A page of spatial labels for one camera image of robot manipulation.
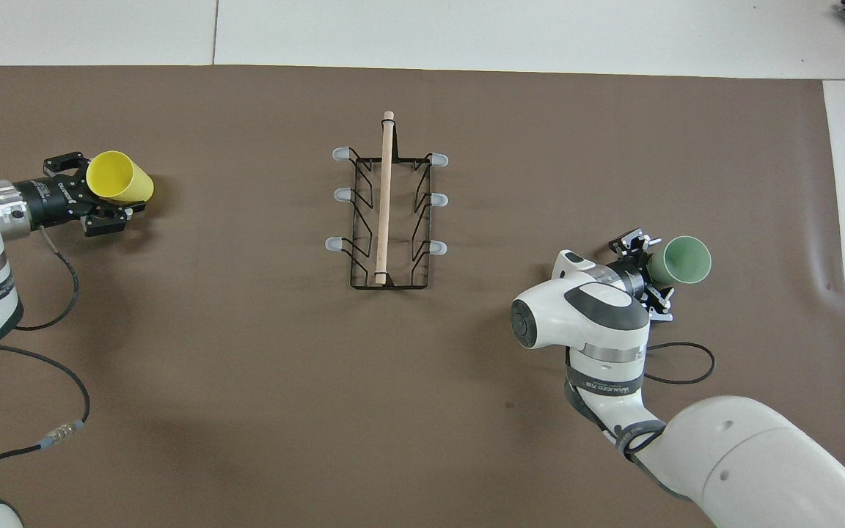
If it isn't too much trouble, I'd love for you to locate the yellow plastic cup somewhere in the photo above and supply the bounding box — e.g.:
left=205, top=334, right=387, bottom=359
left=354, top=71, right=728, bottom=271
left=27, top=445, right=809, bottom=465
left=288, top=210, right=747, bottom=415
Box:
left=86, top=150, right=155, bottom=204

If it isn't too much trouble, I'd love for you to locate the black wire cup rack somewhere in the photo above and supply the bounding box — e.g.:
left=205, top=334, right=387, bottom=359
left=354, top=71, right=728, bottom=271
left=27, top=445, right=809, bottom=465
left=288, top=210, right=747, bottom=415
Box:
left=325, top=111, right=450, bottom=291

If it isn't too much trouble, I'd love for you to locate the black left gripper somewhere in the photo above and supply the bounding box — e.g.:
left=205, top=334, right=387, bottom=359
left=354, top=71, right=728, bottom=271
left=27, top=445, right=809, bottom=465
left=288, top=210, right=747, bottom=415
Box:
left=17, top=151, right=147, bottom=238

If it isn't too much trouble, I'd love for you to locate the brown table mat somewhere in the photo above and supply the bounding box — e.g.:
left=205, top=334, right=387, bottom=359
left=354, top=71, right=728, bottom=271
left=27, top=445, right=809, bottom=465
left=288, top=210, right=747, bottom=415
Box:
left=0, top=65, right=845, bottom=528

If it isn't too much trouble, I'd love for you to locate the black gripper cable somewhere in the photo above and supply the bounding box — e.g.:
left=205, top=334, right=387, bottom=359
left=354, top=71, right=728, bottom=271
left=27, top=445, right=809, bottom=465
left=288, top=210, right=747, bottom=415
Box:
left=0, top=224, right=92, bottom=477
left=643, top=342, right=717, bottom=385

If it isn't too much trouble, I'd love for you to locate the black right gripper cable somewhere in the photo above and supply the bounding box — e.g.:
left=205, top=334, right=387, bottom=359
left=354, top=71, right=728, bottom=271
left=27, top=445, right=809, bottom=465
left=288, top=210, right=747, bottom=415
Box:
left=643, top=342, right=717, bottom=385

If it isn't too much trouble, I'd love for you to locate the light green plastic cup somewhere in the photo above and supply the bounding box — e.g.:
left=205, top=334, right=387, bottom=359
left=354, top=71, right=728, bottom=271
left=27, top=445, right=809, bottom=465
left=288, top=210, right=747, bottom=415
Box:
left=646, top=235, right=713, bottom=287

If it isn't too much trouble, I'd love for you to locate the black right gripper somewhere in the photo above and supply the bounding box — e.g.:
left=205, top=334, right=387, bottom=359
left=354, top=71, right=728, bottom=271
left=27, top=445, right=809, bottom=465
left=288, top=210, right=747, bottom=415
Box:
left=607, top=228, right=677, bottom=324

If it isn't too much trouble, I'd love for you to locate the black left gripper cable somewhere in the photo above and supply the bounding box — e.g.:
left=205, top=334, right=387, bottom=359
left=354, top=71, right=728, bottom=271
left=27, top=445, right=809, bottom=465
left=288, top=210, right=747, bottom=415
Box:
left=0, top=224, right=92, bottom=477

